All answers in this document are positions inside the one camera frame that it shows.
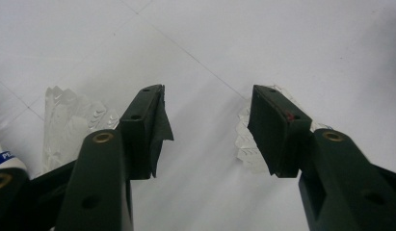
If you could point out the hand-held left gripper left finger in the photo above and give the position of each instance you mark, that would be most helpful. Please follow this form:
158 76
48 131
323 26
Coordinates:
96 179

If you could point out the white table cover sheet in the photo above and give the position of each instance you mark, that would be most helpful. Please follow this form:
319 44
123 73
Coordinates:
218 32

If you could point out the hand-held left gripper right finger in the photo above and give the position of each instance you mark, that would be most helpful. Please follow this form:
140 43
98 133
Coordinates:
333 179

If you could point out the white feather shuttlecock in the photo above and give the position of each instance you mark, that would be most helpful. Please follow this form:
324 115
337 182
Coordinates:
6 158
67 128
247 150

